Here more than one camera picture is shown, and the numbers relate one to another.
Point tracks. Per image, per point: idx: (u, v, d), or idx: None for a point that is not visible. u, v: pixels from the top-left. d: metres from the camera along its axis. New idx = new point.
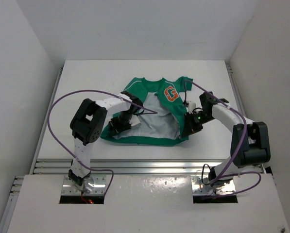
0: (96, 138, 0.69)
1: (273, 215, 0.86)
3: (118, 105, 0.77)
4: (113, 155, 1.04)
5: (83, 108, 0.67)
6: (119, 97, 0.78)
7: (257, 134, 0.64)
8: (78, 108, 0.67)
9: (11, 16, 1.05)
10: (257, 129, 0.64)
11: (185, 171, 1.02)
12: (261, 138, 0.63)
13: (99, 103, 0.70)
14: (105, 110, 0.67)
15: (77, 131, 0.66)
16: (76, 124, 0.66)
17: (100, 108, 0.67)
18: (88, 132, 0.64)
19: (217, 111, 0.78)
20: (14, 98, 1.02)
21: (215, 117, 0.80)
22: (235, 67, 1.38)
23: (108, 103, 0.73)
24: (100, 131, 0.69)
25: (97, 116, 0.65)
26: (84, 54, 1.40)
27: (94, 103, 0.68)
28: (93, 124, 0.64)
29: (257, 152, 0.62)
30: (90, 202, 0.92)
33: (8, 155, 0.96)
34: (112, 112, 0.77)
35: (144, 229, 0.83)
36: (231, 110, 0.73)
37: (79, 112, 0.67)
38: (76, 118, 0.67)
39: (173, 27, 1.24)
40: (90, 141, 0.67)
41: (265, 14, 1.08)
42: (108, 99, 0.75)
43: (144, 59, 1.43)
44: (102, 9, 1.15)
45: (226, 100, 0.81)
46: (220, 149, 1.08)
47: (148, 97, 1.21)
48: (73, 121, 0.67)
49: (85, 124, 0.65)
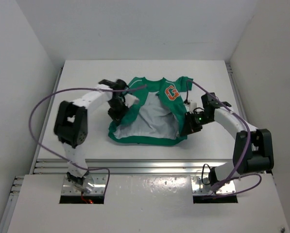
0: (84, 138, 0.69)
1: (273, 215, 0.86)
3: (98, 98, 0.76)
4: (112, 155, 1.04)
5: (62, 111, 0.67)
6: (96, 90, 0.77)
7: (260, 141, 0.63)
8: (58, 113, 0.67)
9: (11, 16, 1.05)
10: (261, 137, 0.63)
11: (185, 171, 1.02)
12: (265, 146, 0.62)
13: (77, 102, 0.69)
14: (85, 109, 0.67)
15: (63, 136, 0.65)
16: (59, 129, 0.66)
17: (79, 108, 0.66)
18: (74, 135, 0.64)
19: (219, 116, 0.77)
20: (14, 98, 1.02)
21: (218, 121, 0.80)
22: (235, 67, 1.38)
23: (87, 99, 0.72)
24: (86, 131, 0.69)
25: (78, 117, 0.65)
26: (84, 54, 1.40)
27: (72, 104, 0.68)
28: (76, 125, 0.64)
29: (261, 160, 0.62)
30: (90, 202, 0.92)
33: (8, 155, 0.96)
34: (95, 106, 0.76)
35: (144, 228, 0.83)
36: (233, 115, 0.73)
37: (59, 117, 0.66)
38: (58, 124, 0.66)
39: (173, 27, 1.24)
40: (79, 143, 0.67)
41: (265, 14, 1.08)
42: (86, 95, 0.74)
43: (144, 59, 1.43)
44: (103, 9, 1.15)
45: (228, 103, 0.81)
46: (220, 150, 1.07)
47: (150, 97, 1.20)
48: (55, 127, 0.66)
49: (68, 128, 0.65)
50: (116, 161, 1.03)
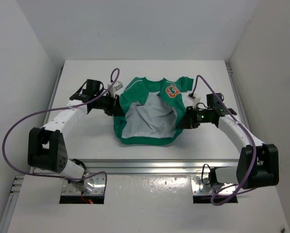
0: (64, 161, 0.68)
1: (273, 215, 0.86)
3: (72, 116, 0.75)
4: (113, 155, 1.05)
5: (34, 142, 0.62)
6: (69, 108, 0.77)
7: (266, 156, 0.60)
8: (28, 145, 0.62)
9: (11, 16, 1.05)
10: (266, 152, 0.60)
11: (186, 171, 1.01)
12: (271, 161, 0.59)
13: (50, 126, 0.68)
14: (59, 134, 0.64)
15: (42, 166, 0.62)
16: (35, 160, 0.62)
17: (52, 134, 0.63)
18: (52, 164, 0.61)
19: (225, 125, 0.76)
20: (14, 98, 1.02)
21: (222, 130, 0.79)
22: (236, 67, 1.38)
23: (59, 121, 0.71)
24: (64, 156, 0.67)
25: (53, 144, 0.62)
26: (84, 54, 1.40)
27: (44, 130, 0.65)
28: (52, 154, 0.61)
29: (265, 176, 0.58)
30: (89, 202, 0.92)
33: (8, 155, 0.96)
34: (70, 125, 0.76)
35: (144, 228, 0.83)
36: (239, 126, 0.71)
37: (33, 147, 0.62)
38: (31, 155, 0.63)
39: (173, 27, 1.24)
40: (61, 168, 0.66)
41: (265, 14, 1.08)
42: (58, 116, 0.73)
43: (144, 59, 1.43)
44: (102, 9, 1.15)
45: (233, 111, 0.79)
46: (220, 150, 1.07)
47: (152, 96, 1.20)
48: (29, 159, 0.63)
49: (45, 157, 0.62)
50: (115, 161, 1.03)
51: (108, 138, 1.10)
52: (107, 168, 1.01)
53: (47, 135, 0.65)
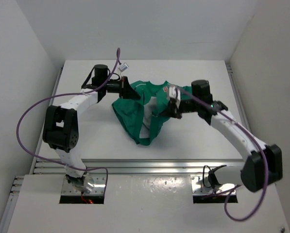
0: (76, 141, 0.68)
1: (272, 215, 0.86)
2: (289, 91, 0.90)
3: (85, 100, 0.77)
4: (112, 154, 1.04)
5: (50, 117, 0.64)
6: (82, 93, 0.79)
7: (269, 158, 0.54)
8: (45, 119, 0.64)
9: (11, 16, 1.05)
10: (270, 154, 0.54)
11: (185, 171, 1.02)
12: (277, 165, 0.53)
13: (65, 106, 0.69)
14: (74, 112, 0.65)
15: (55, 142, 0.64)
16: (49, 135, 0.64)
17: (67, 111, 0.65)
18: (65, 138, 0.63)
19: (218, 125, 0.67)
20: (15, 97, 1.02)
21: (215, 128, 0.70)
22: (235, 67, 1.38)
23: (74, 102, 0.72)
24: (77, 134, 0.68)
25: (67, 121, 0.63)
26: (84, 54, 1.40)
27: (60, 108, 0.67)
28: (66, 130, 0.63)
29: (271, 181, 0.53)
30: (90, 202, 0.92)
33: (8, 155, 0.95)
34: (83, 108, 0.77)
35: (144, 228, 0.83)
36: (236, 127, 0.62)
37: (48, 123, 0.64)
38: (46, 130, 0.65)
39: (173, 27, 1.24)
40: (72, 147, 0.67)
41: (265, 14, 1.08)
42: (73, 99, 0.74)
43: (144, 59, 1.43)
44: (103, 9, 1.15)
45: (224, 106, 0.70)
46: (220, 149, 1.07)
47: (156, 100, 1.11)
48: (44, 134, 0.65)
49: (59, 132, 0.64)
50: (115, 161, 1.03)
51: (108, 138, 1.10)
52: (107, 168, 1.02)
53: (62, 113, 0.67)
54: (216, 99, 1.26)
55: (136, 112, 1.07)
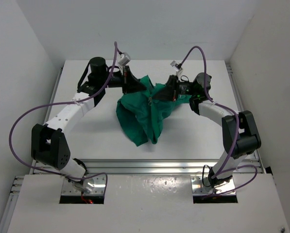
0: (67, 160, 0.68)
1: (272, 215, 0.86)
2: (288, 92, 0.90)
3: (76, 111, 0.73)
4: (112, 154, 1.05)
5: (37, 138, 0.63)
6: (74, 102, 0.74)
7: (244, 123, 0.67)
8: (32, 140, 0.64)
9: (11, 16, 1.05)
10: (244, 119, 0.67)
11: (185, 171, 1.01)
12: (250, 126, 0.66)
13: (53, 124, 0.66)
14: (61, 133, 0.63)
15: (44, 161, 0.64)
16: (38, 155, 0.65)
17: (54, 133, 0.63)
18: (54, 160, 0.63)
19: (204, 108, 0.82)
20: (15, 97, 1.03)
21: (204, 114, 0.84)
22: (236, 66, 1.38)
23: (63, 118, 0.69)
24: (68, 154, 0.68)
25: (53, 144, 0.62)
26: (84, 54, 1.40)
27: (47, 126, 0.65)
28: (53, 152, 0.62)
29: (248, 140, 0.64)
30: (90, 202, 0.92)
33: (8, 155, 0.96)
34: (76, 120, 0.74)
35: (144, 228, 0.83)
36: (216, 105, 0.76)
37: (35, 144, 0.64)
38: (34, 150, 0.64)
39: (172, 28, 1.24)
40: (62, 165, 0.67)
41: (265, 13, 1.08)
42: (62, 111, 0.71)
43: (144, 59, 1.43)
44: (103, 9, 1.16)
45: (213, 99, 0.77)
46: (220, 149, 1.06)
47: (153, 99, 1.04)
48: (33, 153, 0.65)
49: (47, 154, 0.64)
50: (115, 161, 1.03)
51: (108, 138, 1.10)
52: (106, 168, 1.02)
53: (49, 132, 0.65)
54: (215, 99, 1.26)
55: (145, 105, 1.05)
